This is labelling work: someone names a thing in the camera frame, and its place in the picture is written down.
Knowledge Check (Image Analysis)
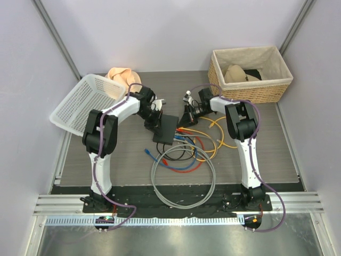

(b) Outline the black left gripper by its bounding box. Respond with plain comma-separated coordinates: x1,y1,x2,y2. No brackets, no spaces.
137,108,163,137

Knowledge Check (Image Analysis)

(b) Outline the grey ethernet cable coil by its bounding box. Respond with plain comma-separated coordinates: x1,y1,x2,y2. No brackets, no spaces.
150,134,216,209

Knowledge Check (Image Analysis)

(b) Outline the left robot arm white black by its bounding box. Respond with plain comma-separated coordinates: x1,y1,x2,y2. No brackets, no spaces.
82,86,166,213

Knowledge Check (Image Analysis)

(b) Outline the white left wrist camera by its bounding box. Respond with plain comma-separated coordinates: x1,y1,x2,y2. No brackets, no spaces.
151,99,166,111

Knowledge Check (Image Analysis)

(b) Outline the black item in basket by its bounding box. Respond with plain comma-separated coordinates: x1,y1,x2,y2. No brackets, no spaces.
244,69,262,80

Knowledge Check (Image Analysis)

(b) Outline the beige cap in basket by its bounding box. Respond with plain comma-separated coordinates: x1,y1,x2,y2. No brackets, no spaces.
224,65,260,83

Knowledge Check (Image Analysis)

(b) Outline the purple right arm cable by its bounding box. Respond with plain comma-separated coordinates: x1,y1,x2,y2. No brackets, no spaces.
188,83,287,233

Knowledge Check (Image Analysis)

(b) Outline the black power cable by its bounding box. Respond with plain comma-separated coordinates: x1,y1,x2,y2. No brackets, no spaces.
156,141,195,162

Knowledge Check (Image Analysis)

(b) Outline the white perforated plastic basket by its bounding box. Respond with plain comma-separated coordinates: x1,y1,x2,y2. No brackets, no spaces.
50,74,126,137

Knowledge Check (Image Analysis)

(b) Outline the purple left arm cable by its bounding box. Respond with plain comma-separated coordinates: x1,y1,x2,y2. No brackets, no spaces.
92,83,137,232

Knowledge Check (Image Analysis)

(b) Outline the black network switch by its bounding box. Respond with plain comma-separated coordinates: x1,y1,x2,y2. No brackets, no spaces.
152,114,178,146

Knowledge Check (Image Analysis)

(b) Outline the aluminium frame rail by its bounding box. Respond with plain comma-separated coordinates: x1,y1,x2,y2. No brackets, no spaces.
34,192,324,226

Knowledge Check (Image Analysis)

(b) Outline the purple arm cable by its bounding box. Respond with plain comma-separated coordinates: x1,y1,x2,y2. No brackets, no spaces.
188,83,287,233
92,83,137,232

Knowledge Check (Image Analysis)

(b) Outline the blue ethernet cable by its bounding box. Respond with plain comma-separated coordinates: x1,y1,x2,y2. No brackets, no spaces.
144,135,198,171

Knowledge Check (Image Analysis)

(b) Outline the black mounting base plate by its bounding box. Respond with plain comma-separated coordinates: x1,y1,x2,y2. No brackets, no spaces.
80,191,273,218

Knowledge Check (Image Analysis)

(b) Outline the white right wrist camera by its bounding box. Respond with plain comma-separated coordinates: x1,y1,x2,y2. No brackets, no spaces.
183,91,193,106

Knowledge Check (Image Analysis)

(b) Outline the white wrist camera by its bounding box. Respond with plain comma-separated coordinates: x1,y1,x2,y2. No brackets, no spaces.
183,91,193,106
151,99,166,111

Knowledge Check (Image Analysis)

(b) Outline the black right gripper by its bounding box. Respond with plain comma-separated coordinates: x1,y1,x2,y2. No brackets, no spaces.
178,105,212,130

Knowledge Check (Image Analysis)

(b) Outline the woven wicker basket with liner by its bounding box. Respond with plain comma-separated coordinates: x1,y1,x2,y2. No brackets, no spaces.
208,46,293,103

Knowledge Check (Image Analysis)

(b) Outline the red ethernet cable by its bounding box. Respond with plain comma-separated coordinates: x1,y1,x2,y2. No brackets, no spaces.
161,127,205,174

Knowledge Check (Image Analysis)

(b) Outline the peach bucket hat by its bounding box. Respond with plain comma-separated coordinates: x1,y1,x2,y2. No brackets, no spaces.
105,67,141,94

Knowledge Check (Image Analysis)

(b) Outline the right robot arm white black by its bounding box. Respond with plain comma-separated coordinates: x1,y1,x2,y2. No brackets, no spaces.
178,88,265,211

